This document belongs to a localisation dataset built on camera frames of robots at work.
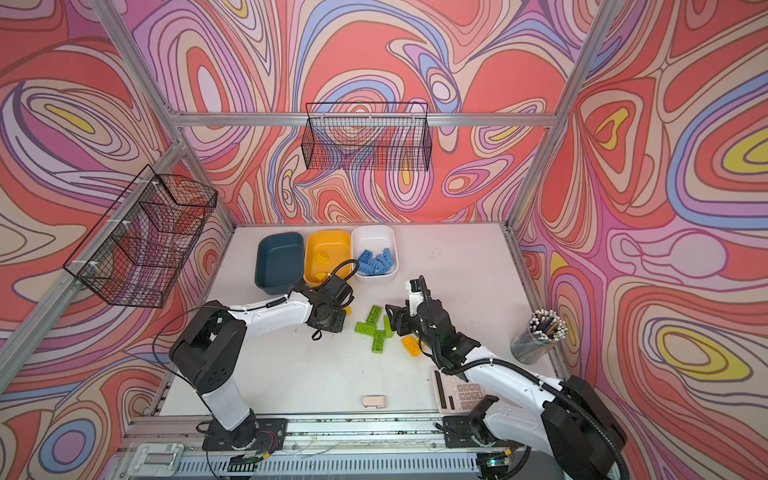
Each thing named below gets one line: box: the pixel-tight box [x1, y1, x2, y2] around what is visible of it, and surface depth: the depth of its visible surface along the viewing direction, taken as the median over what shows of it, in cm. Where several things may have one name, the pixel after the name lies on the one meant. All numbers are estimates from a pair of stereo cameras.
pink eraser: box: [362, 395, 387, 409], surface depth 78 cm
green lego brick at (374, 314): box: [366, 304, 383, 326], surface depth 95 cm
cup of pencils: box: [510, 309, 569, 365], surface depth 76 cm
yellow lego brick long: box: [401, 335, 422, 358], surface depth 90 cm
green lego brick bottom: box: [371, 330, 385, 354], surface depth 90 cm
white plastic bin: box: [351, 225, 399, 279], surface depth 110 cm
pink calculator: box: [431, 367, 486, 414], surface depth 80 cm
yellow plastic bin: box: [303, 230, 352, 288], surface depth 110 cm
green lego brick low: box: [354, 322, 377, 336], surface depth 93 cm
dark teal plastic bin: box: [255, 232, 305, 295], surface depth 109 cm
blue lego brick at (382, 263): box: [375, 254, 391, 274], surface depth 106 cm
